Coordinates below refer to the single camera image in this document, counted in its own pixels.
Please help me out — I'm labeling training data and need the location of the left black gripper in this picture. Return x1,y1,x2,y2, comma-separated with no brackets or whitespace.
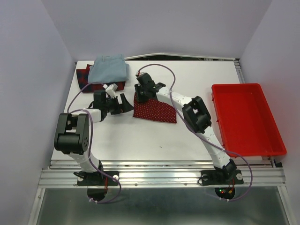
103,93,134,115

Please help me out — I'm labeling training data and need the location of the red polka dot skirt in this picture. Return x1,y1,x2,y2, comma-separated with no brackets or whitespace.
133,93,177,124

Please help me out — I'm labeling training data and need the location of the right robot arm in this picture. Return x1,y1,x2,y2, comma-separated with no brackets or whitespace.
135,73,237,183

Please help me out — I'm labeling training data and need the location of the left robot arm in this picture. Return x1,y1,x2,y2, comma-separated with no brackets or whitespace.
54,90,134,186

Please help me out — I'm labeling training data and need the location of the light blue folded skirt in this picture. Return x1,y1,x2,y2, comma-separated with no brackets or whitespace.
88,54,129,83

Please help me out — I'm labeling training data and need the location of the red plaid folded skirt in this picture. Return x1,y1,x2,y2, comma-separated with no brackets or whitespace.
75,64,126,93

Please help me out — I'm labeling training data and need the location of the red plastic tray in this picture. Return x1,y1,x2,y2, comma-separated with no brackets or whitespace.
211,83,287,157

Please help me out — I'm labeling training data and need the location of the controller board with leds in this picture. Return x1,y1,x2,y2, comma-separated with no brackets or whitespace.
215,187,235,200

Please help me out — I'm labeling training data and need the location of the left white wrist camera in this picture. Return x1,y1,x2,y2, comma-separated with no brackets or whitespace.
103,83,118,98

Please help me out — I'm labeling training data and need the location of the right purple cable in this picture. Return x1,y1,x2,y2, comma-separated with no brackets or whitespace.
136,64,254,203

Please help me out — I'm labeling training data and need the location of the purple cable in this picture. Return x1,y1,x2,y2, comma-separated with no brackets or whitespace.
65,82,122,204
136,64,254,203

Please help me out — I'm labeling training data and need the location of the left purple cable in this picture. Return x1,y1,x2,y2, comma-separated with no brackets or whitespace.
65,82,122,204

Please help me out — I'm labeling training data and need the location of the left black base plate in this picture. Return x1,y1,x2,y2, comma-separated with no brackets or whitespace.
74,171,118,186

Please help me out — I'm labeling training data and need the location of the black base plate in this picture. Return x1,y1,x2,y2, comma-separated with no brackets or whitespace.
198,170,244,186
74,171,118,186

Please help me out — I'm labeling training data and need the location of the aluminium frame rail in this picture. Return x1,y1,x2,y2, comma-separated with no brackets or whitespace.
38,159,286,188

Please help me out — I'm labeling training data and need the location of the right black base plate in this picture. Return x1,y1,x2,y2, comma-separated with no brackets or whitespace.
198,170,244,186

